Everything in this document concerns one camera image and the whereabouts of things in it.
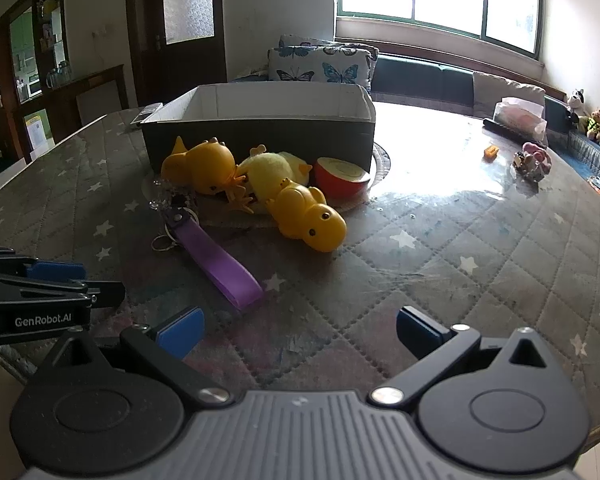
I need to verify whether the yellow duck toy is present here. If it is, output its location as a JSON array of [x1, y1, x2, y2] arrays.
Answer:
[[160, 136, 239, 196], [265, 183, 347, 254]]

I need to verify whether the yellow plush chick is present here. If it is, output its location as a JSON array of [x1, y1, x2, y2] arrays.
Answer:
[[227, 144, 313, 214]]

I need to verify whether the dark wooden door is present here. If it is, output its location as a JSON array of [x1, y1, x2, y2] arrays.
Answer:
[[125, 0, 229, 107]]

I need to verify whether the pink toy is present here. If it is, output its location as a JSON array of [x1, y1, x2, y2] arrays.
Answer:
[[522, 141, 554, 175]]

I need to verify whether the grey quilted star table cover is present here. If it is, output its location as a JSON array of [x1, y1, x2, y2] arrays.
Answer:
[[0, 102, 600, 441]]

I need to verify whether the butterfly print pillow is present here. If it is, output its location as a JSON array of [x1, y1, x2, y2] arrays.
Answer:
[[267, 45, 374, 92], [279, 34, 381, 58]]

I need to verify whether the black and white plush toy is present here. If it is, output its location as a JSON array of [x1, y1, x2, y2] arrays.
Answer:
[[566, 88, 587, 122]]

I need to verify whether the silver remote control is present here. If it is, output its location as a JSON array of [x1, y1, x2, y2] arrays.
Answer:
[[131, 102, 165, 128]]

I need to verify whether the black stick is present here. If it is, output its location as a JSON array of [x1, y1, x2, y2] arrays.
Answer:
[[482, 117, 547, 150]]

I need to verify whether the plain grey pillow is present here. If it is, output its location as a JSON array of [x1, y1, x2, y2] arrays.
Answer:
[[472, 71, 547, 113]]

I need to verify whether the black cardboard box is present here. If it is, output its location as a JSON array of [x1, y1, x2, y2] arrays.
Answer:
[[140, 82, 377, 173]]

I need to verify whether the small brown trinket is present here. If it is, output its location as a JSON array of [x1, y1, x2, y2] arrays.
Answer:
[[512, 152, 539, 182]]

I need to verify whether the dark wooden display cabinet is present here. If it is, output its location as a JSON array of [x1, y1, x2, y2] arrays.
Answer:
[[0, 0, 129, 165]]

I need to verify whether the red toy apple half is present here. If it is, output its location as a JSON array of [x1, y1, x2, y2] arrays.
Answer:
[[314, 156, 372, 200]]

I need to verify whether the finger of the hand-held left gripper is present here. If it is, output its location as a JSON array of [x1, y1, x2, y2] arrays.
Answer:
[[0, 245, 88, 283], [0, 276, 127, 312]]

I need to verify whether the blue sofa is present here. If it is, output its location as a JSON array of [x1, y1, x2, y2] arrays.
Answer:
[[230, 52, 600, 178]]

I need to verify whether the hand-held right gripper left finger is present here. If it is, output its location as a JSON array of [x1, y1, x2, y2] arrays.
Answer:
[[37, 306, 234, 411]]

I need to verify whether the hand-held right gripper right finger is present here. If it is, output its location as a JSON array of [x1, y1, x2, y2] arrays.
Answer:
[[366, 305, 567, 409]]

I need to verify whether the purple strap keychain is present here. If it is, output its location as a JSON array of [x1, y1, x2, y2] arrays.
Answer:
[[149, 179, 266, 309]]

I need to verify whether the tissue packet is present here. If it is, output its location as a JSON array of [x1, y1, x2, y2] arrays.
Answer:
[[494, 96, 549, 141]]

